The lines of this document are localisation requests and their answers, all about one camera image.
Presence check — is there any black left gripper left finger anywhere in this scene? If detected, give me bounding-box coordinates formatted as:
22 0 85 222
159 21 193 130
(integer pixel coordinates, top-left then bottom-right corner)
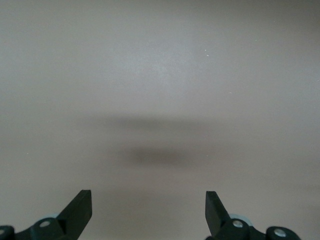
0 189 93 240

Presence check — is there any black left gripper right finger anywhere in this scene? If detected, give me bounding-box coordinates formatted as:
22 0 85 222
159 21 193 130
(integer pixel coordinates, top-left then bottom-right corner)
205 190 301 240

